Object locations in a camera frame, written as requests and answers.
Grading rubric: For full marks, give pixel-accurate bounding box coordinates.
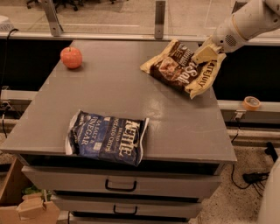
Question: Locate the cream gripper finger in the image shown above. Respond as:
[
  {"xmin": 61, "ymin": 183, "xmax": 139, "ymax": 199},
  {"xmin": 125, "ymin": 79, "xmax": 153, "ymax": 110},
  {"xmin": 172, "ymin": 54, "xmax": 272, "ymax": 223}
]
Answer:
[
  {"xmin": 201, "ymin": 36, "xmax": 214, "ymax": 47},
  {"xmin": 192, "ymin": 44, "xmax": 222, "ymax": 65}
]

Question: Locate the brown chip bag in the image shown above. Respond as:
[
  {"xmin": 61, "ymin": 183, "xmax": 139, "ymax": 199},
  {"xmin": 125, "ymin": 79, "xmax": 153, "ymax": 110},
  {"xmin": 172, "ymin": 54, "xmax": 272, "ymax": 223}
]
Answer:
[{"xmin": 140, "ymin": 39, "xmax": 227, "ymax": 99}]

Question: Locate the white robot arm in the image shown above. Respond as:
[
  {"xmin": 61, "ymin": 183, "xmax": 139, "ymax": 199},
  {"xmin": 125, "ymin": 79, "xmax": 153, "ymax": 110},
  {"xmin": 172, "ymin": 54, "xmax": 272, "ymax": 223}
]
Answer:
[{"xmin": 192, "ymin": 0, "xmax": 280, "ymax": 65}]

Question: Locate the red apple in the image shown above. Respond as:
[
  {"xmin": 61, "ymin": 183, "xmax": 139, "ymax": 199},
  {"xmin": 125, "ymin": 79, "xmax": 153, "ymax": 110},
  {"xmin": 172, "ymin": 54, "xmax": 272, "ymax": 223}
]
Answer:
[{"xmin": 60, "ymin": 46, "xmax": 82, "ymax": 69}]

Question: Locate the blue kettle chip bag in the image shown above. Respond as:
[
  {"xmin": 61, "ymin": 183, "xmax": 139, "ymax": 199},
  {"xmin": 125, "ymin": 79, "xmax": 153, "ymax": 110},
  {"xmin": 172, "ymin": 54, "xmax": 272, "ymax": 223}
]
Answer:
[{"xmin": 65, "ymin": 110, "xmax": 150, "ymax": 166}]

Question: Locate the tape roll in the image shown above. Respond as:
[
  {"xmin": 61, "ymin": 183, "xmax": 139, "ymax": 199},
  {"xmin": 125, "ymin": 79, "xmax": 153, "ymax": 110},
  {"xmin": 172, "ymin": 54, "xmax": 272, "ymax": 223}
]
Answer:
[{"xmin": 242, "ymin": 96, "xmax": 261, "ymax": 111}]

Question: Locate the grey drawer cabinet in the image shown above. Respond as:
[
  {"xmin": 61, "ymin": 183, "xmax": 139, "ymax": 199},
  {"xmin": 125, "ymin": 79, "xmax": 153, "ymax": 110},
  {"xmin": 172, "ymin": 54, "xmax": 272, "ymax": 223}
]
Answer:
[{"xmin": 2, "ymin": 40, "xmax": 236, "ymax": 224}]

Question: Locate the black office chair base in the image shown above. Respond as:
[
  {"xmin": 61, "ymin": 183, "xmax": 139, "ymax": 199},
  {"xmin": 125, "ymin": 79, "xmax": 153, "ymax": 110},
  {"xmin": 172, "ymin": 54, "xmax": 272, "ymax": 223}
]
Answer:
[{"xmin": 25, "ymin": 0, "xmax": 117, "ymax": 12}]

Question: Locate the white object top left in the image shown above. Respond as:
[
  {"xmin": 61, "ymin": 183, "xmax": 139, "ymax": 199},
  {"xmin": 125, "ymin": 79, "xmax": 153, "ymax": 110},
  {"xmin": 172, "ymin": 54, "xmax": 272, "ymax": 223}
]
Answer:
[{"xmin": 0, "ymin": 15, "xmax": 14, "ymax": 32}]

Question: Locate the cardboard box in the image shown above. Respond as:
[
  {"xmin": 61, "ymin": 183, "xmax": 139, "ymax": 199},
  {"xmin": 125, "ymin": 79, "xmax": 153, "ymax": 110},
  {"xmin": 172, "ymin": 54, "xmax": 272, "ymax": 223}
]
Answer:
[{"xmin": 0, "ymin": 158, "xmax": 60, "ymax": 224}]

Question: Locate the middle metal bracket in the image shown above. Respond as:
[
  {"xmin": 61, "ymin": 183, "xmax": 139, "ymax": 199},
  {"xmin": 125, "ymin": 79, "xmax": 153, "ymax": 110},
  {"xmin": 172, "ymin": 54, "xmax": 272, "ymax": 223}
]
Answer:
[{"xmin": 154, "ymin": 1, "xmax": 165, "ymax": 39}]

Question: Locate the black power adapter with cable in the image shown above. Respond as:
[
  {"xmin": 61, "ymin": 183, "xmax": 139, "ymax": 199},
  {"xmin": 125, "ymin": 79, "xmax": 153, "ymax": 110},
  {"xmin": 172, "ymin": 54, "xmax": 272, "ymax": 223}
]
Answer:
[{"xmin": 230, "ymin": 165, "xmax": 270, "ymax": 197}]

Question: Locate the left metal bracket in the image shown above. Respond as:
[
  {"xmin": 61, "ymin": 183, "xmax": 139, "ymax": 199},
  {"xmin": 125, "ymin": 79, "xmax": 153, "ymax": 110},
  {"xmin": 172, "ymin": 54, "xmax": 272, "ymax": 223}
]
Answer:
[{"xmin": 42, "ymin": 0, "xmax": 63, "ymax": 37}]

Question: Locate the top drawer black handle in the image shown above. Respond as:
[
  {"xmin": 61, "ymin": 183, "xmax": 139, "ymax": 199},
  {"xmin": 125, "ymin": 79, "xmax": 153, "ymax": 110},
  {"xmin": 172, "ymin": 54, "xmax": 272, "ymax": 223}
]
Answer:
[{"xmin": 105, "ymin": 179, "xmax": 137, "ymax": 193}]

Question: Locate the drawer black handle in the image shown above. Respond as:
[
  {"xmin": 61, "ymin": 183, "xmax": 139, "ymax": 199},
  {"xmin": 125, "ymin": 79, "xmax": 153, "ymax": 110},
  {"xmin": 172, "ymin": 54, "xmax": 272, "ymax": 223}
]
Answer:
[
  {"xmin": 105, "ymin": 179, "xmax": 137, "ymax": 193},
  {"xmin": 113, "ymin": 205, "xmax": 138, "ymax": 215}
]

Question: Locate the black cable at left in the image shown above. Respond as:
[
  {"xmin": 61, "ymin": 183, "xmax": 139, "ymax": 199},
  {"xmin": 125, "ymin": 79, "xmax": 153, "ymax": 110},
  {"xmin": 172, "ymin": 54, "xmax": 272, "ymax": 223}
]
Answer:
[{"xmin": 0, "ymin": 28, "xmax": 20, "ymax": 139}]

